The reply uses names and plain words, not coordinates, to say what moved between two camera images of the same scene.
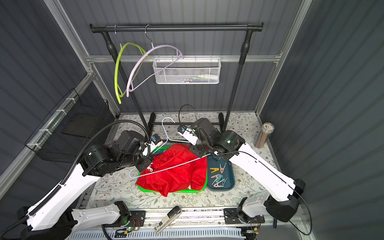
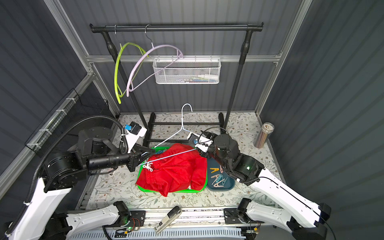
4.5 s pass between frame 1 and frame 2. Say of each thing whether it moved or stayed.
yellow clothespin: stayed
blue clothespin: stayed
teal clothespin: stayed
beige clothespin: stayed
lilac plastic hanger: stayed
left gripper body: moved
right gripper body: moved
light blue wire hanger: moved
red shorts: stayed
